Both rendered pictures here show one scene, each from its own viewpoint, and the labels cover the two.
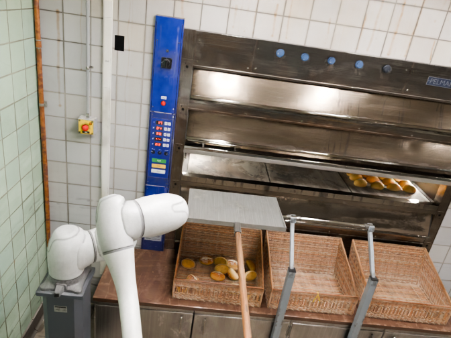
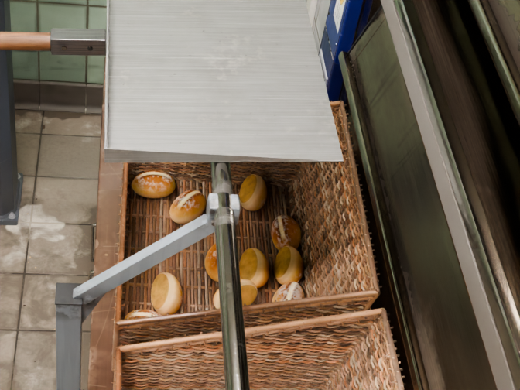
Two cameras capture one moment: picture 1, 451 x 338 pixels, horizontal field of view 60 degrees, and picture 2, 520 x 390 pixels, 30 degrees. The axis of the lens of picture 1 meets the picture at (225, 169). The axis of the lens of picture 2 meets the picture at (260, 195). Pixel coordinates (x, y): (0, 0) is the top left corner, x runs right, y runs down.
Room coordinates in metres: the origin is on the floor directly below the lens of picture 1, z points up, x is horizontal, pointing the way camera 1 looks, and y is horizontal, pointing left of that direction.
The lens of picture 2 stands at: (1.94, -1.44, 2.16)
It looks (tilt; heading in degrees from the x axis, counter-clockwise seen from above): 44 degrees down; 82
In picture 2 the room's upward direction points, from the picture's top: 11 degrees clockwise
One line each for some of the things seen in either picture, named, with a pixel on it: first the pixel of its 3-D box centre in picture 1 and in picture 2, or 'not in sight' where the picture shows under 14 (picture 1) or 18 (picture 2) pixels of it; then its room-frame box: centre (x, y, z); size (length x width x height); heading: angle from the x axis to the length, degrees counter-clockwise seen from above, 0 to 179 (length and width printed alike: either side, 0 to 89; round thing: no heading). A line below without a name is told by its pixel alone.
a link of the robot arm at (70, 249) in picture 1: (68, 249); not in sight; (1.42, 0.64, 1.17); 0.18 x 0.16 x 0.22; 129
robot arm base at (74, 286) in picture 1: (65, 277); not in sight; (1.40, 0.65, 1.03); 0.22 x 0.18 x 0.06; 5
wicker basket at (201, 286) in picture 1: (219, 261); (235, 227); (2.10, -0.05, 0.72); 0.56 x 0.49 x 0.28; 93
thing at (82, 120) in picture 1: (87, 125); not in sight; (2.25, 0.88, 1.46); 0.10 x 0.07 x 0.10; 94
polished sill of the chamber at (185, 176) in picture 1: (311, 191); not in sight; (2.44, -0.61, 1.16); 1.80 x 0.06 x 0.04; 94
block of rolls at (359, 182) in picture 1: (372, 170); not in sight; (2.90, -1.16, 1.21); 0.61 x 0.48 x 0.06; 4
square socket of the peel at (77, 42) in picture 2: (237, 229); (78, 42); (1.78, -0.11, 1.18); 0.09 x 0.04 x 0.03; 6
